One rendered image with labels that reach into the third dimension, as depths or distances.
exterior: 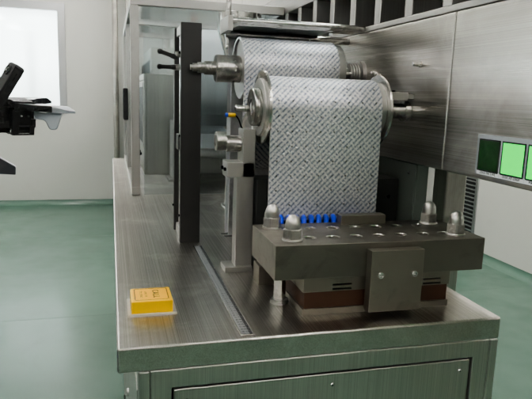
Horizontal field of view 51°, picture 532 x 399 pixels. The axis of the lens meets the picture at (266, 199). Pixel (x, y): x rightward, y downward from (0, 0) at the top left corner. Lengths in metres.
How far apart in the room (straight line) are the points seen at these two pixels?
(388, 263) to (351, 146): 0.28
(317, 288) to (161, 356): 0.29
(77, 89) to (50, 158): 0.82
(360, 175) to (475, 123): 0.25
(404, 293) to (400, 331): 0.07
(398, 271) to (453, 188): 0.49
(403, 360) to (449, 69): 0.55
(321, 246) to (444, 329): 0.26
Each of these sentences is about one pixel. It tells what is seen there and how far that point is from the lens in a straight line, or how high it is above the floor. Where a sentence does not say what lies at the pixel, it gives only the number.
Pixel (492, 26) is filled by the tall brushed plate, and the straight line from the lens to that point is 1.06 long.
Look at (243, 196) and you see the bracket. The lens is 1.19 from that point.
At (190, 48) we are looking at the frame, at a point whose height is 1.38.
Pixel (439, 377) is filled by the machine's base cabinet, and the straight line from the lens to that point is 1.08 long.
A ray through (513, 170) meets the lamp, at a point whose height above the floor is 1.17.
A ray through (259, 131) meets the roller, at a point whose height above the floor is 1.20.
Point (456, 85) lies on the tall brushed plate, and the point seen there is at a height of 1.30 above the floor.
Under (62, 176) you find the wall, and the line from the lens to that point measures 6.71.
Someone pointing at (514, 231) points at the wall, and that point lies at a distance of 4.70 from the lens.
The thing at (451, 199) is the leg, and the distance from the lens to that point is 1.45.
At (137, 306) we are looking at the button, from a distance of 0.99.
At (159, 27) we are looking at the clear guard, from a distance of 2.11.
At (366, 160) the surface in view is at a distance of 1.18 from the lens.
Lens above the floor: 1.27
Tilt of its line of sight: 10 degrees down
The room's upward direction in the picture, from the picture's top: 2 degrees clockwise
